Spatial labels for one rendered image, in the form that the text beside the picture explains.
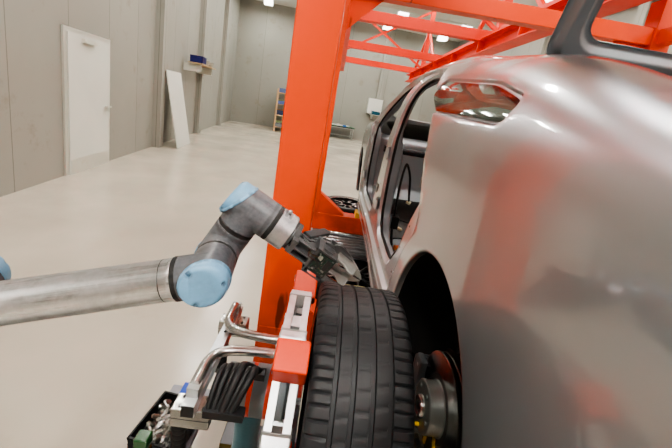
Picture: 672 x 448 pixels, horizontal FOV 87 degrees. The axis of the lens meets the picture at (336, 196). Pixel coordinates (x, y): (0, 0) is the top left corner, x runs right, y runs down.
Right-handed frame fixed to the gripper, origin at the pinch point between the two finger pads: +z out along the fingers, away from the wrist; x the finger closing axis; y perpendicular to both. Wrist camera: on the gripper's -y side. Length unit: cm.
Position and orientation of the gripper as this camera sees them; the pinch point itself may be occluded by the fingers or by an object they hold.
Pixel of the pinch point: (356, 275)
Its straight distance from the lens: 92.4
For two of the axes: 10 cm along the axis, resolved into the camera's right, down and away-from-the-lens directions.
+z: 7.9, 5.8, 1.8
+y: -0.2, 3.2, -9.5
